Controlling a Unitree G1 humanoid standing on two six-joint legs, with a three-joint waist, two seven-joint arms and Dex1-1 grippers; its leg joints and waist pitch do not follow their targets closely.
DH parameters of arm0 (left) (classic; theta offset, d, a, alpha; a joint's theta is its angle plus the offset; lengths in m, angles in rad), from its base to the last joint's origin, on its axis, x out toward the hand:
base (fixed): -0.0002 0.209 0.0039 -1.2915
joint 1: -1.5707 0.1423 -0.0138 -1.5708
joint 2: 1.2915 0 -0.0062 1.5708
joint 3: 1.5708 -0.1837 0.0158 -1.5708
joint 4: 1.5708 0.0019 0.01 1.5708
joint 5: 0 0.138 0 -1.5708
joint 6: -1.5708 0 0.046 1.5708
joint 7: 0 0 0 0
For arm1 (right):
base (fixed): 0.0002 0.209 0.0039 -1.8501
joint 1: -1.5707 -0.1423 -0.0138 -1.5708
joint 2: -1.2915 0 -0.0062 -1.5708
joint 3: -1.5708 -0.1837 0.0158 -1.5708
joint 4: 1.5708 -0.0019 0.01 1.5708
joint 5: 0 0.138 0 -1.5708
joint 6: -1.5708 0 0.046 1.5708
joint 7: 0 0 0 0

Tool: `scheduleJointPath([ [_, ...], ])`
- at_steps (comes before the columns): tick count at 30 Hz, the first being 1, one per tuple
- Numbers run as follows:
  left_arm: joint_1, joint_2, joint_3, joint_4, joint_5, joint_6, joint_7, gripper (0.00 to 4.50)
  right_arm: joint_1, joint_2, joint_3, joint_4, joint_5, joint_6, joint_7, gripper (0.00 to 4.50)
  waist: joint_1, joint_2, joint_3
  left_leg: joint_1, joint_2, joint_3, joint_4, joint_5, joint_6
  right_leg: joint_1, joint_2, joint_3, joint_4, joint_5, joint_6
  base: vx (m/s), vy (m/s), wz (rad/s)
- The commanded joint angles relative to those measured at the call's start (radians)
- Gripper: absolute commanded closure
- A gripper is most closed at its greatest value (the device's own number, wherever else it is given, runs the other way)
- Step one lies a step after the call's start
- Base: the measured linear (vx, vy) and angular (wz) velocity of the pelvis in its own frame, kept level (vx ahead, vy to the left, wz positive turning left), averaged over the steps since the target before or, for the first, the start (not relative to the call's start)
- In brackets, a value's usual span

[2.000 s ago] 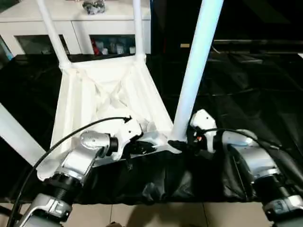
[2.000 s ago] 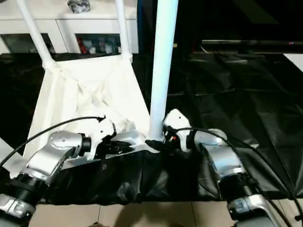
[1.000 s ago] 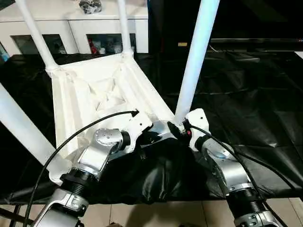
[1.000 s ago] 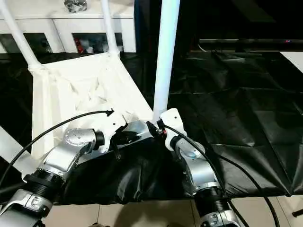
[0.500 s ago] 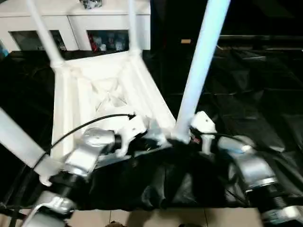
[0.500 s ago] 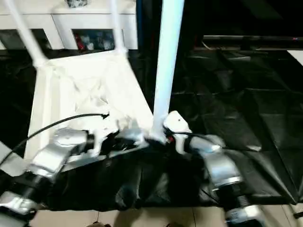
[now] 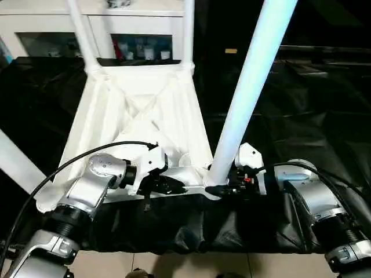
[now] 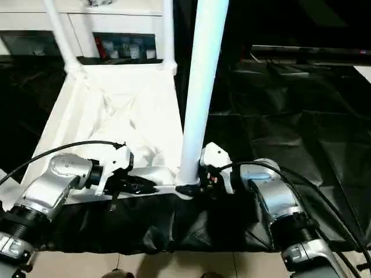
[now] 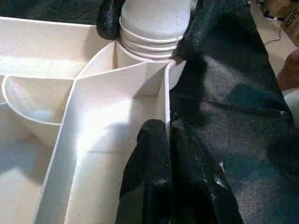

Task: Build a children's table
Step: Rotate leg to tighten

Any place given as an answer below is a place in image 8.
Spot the white plastic table top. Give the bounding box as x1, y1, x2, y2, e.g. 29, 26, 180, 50
5, 62, 203, 210

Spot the dark brown round object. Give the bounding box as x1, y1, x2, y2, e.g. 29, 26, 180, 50
103, 268, 134, 278
199, 270, 226, 278

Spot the black work mat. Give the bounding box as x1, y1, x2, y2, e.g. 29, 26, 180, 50
0, 53, 371, 255

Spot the black low shelf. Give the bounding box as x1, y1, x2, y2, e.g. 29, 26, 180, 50
250, 45, 371, 64

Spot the white cabinet with glass doors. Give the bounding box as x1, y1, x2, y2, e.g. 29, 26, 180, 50
0, 0, 166, 61

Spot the white flat panel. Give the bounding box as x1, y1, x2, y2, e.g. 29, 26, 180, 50
354, 65, 371, 82

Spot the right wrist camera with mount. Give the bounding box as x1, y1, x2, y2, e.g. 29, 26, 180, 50
199, 141, 234, 195

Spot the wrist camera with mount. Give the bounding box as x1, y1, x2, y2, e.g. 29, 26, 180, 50
94, 144, 136, 197
199, 141, 234, 195

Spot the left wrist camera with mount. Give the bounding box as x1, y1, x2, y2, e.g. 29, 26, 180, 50
94, 144, 136, 197

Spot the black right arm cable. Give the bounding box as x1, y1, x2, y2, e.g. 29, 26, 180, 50
216, 160, 371, 278

